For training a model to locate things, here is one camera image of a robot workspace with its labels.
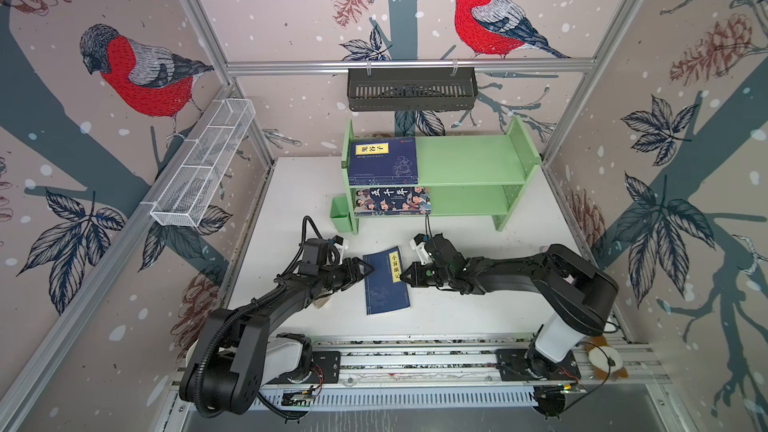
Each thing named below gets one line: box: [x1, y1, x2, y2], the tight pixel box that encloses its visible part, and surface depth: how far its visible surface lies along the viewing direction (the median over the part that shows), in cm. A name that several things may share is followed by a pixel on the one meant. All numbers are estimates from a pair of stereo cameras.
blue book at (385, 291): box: [363, 246, 411, 315], surface depth 87 cm
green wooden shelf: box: [342, 116, 543, 235], surface depth 90 cm
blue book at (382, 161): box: [348, 137, 418, 186], surface depth 80 cm
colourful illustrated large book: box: [354, 187, 432, 216], surface depth 92 cm
